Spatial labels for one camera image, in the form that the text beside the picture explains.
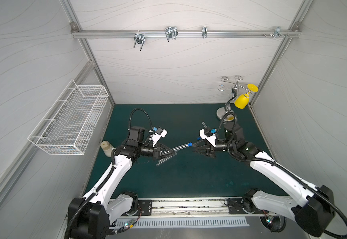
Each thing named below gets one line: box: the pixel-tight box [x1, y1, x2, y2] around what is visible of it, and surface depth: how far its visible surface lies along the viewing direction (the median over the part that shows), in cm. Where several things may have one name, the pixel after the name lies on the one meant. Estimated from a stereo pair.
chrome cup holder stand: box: [216, 78, 249, 121], surface depth 106 cm
